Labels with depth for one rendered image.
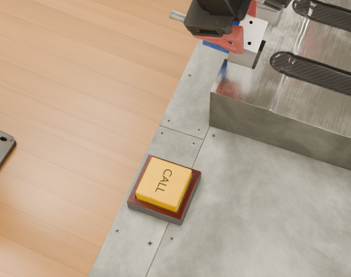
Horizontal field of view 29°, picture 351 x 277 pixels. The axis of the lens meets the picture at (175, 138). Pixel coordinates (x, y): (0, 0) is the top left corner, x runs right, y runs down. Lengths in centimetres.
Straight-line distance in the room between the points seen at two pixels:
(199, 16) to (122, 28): 29
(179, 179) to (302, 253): 19
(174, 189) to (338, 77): 28
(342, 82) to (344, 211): 18
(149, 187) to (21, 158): 21
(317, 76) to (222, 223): 24
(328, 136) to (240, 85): 14
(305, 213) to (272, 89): 18
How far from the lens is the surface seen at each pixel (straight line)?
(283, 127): 96
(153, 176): 94
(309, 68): 99
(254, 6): 93
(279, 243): 95
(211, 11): 85
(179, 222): 94
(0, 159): 102
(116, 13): 116
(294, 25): 103
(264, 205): 97
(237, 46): 91
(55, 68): 110
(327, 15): 106
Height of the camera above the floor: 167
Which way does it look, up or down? 60 degrees down
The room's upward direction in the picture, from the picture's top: 3 degrees counter-clockwise
